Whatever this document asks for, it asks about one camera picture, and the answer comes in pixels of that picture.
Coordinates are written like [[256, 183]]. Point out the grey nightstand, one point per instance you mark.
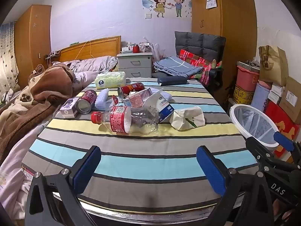
[[134, 63]]

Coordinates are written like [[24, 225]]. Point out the white plastic bag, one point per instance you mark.
[[158, 51]]

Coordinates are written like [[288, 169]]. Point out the wall switch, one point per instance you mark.
[[148, 16]]

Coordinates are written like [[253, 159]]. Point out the blue white milk carton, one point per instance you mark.
[[164, 109]]

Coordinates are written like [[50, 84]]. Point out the wooden headboard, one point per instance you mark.
[[101, 47]]

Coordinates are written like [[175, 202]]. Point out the pink bucket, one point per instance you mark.
[[247, 80]]

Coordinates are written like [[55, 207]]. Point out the dark blue case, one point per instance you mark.
[[171, 80]]

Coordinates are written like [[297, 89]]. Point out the folded blue cloth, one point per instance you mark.
[[174, 66]]

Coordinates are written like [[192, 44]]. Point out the cartoon wall sticker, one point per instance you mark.
[[161, 3]]

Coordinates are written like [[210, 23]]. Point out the clear plastic bottle red label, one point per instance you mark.
[[117, 120]]

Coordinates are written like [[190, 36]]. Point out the white paper cup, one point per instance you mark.
[[185, 119]]

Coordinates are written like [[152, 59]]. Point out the white bed sheet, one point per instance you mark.
[[14, 160]]

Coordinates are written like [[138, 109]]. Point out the clear cup with red lid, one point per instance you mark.
[[115, 100]]

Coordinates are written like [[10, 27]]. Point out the white paper tag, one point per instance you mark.
[[211, 2]]

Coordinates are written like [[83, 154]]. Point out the red box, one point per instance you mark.
[[282, 117]]

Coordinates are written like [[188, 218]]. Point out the light blue roll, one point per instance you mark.
[[259, 96]]

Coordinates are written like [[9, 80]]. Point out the patterned paper cup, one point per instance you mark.
[[138, 98]]

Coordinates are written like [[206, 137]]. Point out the wooden wardrobe beside curtain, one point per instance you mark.
[[33, 40]]

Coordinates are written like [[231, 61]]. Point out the small dark red can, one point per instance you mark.
[[88, 97]]

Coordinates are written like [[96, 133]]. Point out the white foam net sleeve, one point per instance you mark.
[[164, 95], [102, 97]]

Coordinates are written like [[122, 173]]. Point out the power strip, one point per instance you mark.
[[53, 54]]

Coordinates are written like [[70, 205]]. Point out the tissue pack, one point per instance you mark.
[[110, 80]]

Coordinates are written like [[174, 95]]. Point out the brown paper bag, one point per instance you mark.
[[272, 66]]

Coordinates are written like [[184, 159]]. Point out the large red can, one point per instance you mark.
[[131, 89]]

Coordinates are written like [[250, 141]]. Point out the cardboard box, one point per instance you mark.
[[291, 96]]

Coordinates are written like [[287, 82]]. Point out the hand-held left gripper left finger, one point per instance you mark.
[[85, 167]]

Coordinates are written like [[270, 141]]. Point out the red plaid cloth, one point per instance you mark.
[[192, 60]]

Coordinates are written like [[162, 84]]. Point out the brown blanket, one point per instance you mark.
[[47, 84]]

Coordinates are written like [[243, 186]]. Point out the lilac duvet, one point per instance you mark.
[[94, 63]]

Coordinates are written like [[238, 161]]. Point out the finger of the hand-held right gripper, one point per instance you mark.
[[258, 150], [283, 141]]

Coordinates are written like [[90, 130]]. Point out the yellow box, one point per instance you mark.
[[243, 95]]

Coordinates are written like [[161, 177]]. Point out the striped tablecloth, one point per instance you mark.
[[141, 160]]

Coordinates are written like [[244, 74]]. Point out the tall wooden wardrobe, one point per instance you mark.
[[235, 16]]

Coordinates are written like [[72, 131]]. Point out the patterned curtain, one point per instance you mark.
[[7, 56]]

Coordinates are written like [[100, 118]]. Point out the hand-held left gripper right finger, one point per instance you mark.
[[210, 169]]

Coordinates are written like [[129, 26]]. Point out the red jar on cabinet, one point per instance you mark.
[[135, 49]]

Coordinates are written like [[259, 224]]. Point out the small purple box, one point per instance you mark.
[[69, 106]]

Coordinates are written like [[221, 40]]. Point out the white trash bin with bag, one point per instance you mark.
[[235, 120]]

